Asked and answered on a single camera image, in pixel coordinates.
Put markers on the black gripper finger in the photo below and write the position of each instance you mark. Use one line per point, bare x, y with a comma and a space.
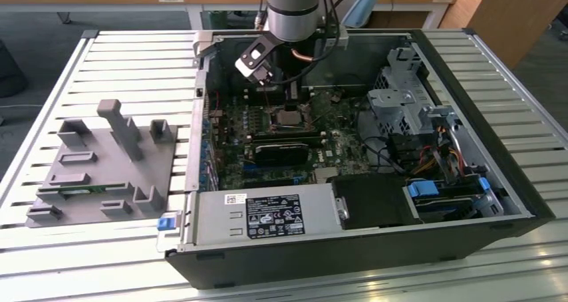
293, 107

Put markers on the silver CPU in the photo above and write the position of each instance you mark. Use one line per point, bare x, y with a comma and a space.
289, 120

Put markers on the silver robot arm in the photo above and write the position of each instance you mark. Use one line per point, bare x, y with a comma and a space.
293, 16

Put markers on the round coin battery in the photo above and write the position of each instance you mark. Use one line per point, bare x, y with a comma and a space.
337, 97

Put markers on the black graphics card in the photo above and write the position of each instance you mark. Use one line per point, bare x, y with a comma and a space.
279, 155

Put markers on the green motherboard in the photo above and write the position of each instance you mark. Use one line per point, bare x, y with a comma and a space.
345, 145

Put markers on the blue expansion slot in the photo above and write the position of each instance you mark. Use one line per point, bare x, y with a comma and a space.
249, 164

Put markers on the green circuit board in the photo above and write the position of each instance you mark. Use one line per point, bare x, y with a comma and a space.
218, 19

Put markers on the silver chipset heatsink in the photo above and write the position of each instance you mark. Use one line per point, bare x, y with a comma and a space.
327, 175

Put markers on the silver drive cage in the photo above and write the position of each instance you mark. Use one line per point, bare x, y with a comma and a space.
399, 99

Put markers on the silver shroud latch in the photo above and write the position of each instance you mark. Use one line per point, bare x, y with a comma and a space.
343, 209

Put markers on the black plastic shroud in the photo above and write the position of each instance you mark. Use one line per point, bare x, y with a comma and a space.
378, 199

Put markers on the silver power supply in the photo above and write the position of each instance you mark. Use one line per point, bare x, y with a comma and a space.
213, 215

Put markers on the blue disk carrier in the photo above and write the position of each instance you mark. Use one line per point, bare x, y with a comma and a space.
422, 189

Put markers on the blue case latch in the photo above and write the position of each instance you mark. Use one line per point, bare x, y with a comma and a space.
166, 223

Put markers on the black disk drive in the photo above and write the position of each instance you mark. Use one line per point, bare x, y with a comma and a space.
445, 209

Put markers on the grey parts rack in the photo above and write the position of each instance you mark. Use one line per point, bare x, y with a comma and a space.
107, 172

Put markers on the blue plastic tab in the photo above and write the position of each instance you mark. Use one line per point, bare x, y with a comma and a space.
483, 185

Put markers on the black open PC case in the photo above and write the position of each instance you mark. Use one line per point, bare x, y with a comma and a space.
355, 265

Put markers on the green RAM stick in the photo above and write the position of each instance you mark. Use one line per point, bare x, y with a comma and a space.
98, 189

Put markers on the brown wooden cabinet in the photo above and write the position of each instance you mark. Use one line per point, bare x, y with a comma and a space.
519, 19

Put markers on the silver camera bracket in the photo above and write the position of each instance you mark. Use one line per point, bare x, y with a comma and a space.
339, 39

